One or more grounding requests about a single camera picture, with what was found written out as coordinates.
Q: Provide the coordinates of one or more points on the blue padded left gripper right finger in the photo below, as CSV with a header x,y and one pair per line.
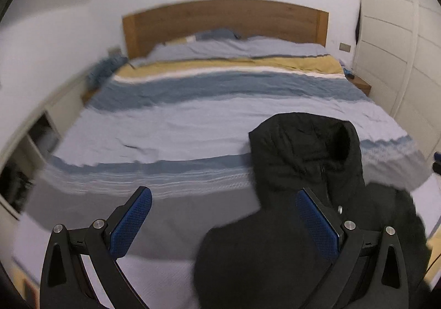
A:
x,y
321,222

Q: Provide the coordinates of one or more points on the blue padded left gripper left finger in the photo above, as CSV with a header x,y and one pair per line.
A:
x,y
126,220

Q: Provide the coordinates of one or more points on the black puffer jacket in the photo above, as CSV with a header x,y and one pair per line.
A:
x,y
269,260

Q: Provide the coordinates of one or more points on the white open shelf unit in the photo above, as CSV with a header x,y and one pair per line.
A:
x,y
37,137

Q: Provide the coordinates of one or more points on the wooden right bedside table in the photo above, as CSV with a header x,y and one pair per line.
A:
x,y
360,84

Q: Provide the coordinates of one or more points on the teal crumpled cloth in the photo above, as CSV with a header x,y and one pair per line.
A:
x,y
102,70

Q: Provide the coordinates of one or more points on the white panelled wardrobe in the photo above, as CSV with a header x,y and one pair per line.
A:
x,y
398,54

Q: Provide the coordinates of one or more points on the wooden headboard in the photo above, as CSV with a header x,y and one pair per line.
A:
x,y
287,21

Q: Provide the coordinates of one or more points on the grey blue pillow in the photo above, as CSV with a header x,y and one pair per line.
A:
x,y
216,34

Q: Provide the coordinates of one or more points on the left wall switch plate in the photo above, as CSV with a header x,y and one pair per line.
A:
x,y
114,51

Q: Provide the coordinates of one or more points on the wall switch plate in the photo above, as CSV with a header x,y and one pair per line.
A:
x,y
344,47
114,51

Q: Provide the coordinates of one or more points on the right wall switch plate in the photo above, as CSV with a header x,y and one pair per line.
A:
x,y
344,47

